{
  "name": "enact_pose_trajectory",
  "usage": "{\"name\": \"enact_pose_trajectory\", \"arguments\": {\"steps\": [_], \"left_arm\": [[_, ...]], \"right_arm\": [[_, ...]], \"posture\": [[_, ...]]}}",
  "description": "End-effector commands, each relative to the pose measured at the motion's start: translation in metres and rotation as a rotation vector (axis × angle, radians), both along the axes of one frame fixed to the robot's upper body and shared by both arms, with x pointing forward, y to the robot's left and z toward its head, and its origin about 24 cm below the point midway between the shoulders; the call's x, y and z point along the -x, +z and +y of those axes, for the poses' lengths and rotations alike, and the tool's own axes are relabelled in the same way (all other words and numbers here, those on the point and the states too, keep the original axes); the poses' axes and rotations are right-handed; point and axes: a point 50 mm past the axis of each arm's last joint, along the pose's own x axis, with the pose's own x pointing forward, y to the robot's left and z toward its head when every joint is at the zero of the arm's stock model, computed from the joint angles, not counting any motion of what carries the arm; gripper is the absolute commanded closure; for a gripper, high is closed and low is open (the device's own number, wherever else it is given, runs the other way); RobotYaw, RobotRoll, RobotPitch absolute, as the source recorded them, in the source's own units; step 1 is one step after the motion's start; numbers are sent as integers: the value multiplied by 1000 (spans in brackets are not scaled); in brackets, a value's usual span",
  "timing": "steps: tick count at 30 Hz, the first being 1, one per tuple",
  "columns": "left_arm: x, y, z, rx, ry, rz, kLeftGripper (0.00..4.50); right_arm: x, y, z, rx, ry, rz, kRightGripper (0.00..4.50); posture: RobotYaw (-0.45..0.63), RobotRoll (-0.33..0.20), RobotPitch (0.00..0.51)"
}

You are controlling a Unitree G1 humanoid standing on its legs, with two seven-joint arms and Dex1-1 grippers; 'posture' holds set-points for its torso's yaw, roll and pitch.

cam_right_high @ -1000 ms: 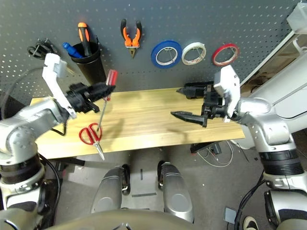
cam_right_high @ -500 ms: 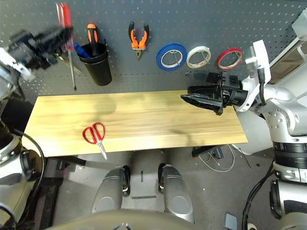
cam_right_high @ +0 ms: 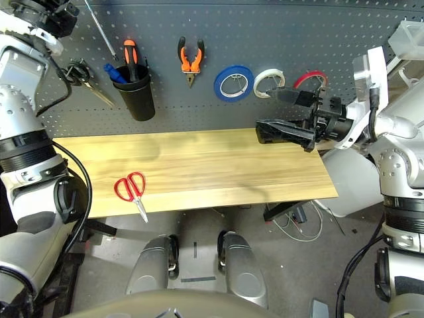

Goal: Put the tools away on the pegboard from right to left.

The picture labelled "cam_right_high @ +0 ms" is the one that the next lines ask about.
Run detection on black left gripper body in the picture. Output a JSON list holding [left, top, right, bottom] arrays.
[[11, 0, 80, 40]]

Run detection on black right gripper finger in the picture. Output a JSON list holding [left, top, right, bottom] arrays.
[[264, 119, 318, 154], [266, 86, 321, 107]]

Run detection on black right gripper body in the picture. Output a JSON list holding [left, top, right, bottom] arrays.
[[303, 89, 354, 143]]

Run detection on red tape roll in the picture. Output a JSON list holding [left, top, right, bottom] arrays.
[[293, 69, 329, 92]]

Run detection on red handled screwdriver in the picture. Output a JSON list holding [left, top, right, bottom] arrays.
[[83, 0, 119, 62]]

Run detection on orange black pliers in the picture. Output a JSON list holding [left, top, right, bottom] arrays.
[[177, 36, 205, 89]]

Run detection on red handled scissors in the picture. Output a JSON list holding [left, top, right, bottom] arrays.
[[114, 171, 149, 223]]

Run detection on grey metal pegboard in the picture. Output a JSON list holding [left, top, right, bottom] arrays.
[[0, 0, 408, 133]]

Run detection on black tool case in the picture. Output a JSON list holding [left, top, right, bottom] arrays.
[[255, 119, 314, 145]]

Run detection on white tape roll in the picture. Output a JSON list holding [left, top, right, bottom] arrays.
[[253, 68, 286, 99]]

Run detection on blue tape roll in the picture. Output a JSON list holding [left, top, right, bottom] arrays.
[[213, 64, 255, 102]]

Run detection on orange black screwdriver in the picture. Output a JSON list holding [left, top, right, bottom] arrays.
[[123, 39, 142, 83]]

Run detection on clear plastic bin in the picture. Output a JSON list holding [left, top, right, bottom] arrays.
[[388, 20, 424, 60]]

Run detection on black plastic cup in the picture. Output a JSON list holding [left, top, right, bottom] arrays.
[[112, 64, 156, 122]]

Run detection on silver right robot leg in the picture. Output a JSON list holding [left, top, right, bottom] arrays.
[[217, 231, 268, 309]]

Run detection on silver robot leg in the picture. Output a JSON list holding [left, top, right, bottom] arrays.
[[217, 231, 268, 309], [125, 234, 180, 295]]

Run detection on grey foot pedal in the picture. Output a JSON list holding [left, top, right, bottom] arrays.
[[309, 299, 331, 318]]

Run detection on silver left robot leg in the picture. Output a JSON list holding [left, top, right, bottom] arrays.
[[125, 234, 180, 295]]

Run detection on grey robot torso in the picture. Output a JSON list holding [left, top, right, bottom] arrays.
[[62, 288, 272, 318]]

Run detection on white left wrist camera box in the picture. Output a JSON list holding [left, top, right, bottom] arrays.
[[0, 9, 64, 56]]

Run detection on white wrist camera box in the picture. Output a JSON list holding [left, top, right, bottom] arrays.
[[0, 9, 64, 56], [334, 46, 389, 150]]

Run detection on black handled scissors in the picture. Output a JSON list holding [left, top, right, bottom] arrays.
[[64, 58, 116, 107]]

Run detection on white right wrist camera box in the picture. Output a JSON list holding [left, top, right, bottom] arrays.
[[334, 46, 389, 150]]

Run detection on blue handled screwdriver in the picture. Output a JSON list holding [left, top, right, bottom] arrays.
[[103, 62, 129, 83]]

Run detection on white frame shelf unit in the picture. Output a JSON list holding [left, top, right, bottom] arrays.
[[387, 49, 424, 97]]

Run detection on white floor cables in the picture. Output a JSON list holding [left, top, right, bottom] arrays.
[[273, 200, 324, 242]]

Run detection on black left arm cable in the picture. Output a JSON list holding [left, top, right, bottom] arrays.
[[34, 56, 93, 256]]

